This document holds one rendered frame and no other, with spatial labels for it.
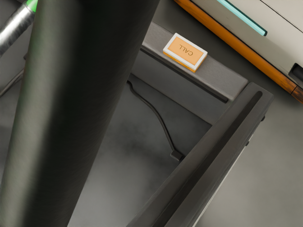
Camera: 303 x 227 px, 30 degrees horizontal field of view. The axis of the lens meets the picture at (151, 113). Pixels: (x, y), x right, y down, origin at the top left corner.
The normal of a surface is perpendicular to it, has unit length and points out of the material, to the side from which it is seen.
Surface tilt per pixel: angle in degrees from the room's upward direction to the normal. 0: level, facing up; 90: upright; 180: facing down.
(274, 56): 90
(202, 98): 90
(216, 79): 0
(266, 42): 90
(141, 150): 0
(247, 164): 0
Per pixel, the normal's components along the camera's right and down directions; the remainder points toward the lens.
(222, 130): 0.40, -0.77
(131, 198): 0.02, -0.33
